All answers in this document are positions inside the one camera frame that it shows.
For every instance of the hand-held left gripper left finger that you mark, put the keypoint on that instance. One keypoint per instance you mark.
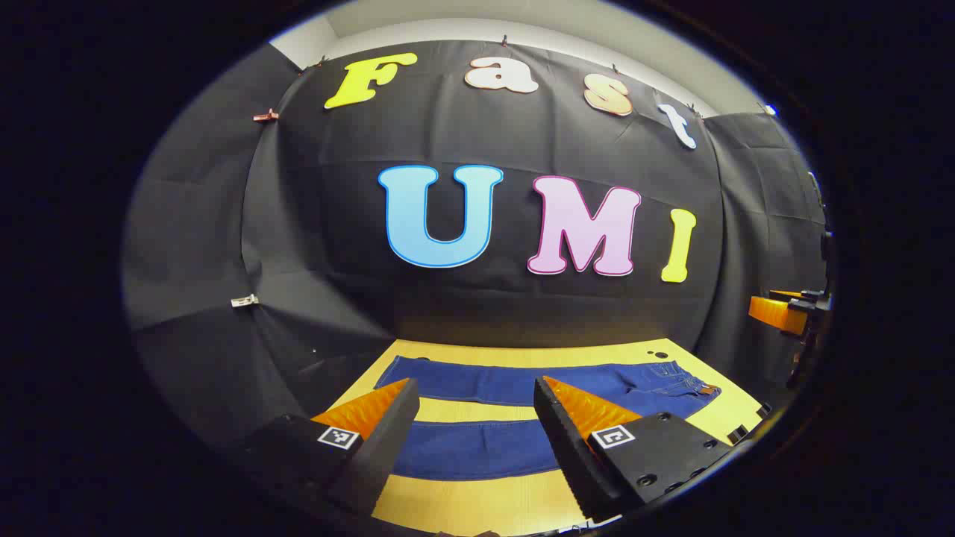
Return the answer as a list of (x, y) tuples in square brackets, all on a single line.
[(384, 440)]

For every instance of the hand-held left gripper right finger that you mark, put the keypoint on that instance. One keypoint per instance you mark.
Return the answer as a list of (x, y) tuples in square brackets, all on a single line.
[(567, 440)]

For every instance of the small red clip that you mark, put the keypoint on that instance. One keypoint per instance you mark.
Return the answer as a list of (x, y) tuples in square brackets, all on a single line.
[(265, 115)]

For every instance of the small silver clip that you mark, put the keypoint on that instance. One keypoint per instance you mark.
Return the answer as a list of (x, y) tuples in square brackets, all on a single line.
[(244, 300)]

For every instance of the black clamp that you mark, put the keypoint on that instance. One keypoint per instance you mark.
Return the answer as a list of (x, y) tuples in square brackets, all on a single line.
[(740, 432)]

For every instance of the blue denim jeans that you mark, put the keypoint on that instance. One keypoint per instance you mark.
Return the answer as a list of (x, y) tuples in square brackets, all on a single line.
[(485, 385)]

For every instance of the black backdrop cloth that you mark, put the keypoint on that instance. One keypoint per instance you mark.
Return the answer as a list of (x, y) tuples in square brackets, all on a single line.
[(448, 127)]

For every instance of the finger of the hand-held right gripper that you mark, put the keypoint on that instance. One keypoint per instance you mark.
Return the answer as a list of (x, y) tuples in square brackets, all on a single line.
[(776, 313)]

